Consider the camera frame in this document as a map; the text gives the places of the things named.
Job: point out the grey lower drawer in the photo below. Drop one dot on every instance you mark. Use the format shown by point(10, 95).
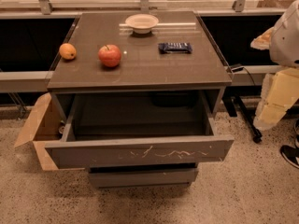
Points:
point(143, 178)

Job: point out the white bowl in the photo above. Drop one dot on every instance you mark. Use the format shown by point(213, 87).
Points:
point(141, 23)

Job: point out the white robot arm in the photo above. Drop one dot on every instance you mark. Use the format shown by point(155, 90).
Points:
point(280, 91)

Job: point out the yellow orange fruit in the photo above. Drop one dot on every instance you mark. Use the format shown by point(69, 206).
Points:
point(67, 51)

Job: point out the red apple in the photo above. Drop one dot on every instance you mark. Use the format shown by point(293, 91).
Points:
point(109, 55)

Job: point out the black stand with cable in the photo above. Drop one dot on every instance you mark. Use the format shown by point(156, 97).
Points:
point(231, 97)

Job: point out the blue snack bar wrapper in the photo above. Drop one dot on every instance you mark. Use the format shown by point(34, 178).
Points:
point(175, 47)

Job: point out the brown cardboard box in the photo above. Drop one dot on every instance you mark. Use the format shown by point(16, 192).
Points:
point(42, 127)

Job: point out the grey window ledge rail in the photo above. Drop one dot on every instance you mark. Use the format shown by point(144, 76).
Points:
point(36, 81)

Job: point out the black shoe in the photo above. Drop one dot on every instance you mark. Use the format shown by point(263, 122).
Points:
point(291, 155)

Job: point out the grey open top drawer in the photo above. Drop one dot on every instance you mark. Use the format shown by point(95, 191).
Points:
point(138, 129)

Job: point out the grey drawer cabinet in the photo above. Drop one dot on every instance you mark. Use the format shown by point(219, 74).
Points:
point(143, 68)

